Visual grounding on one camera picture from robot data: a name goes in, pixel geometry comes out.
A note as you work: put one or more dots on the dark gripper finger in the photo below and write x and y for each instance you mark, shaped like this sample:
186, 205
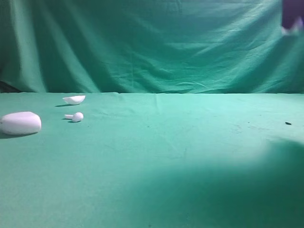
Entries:
292, 13

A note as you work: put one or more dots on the white earbud with dark tip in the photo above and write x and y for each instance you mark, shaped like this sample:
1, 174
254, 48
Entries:
296, 27

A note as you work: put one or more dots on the white earbud near case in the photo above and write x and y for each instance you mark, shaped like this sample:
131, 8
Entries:
77, 117

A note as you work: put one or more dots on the white earbud charging case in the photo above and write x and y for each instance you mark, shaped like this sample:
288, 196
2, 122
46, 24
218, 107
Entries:
20, 123

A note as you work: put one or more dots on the green backdrop cloth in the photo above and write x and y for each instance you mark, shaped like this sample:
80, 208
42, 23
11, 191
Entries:
148, 46

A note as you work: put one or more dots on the green table cloth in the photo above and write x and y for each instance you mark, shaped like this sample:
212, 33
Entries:
155, 161

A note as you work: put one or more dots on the white case lid piece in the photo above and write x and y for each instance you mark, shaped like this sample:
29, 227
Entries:
74, 100

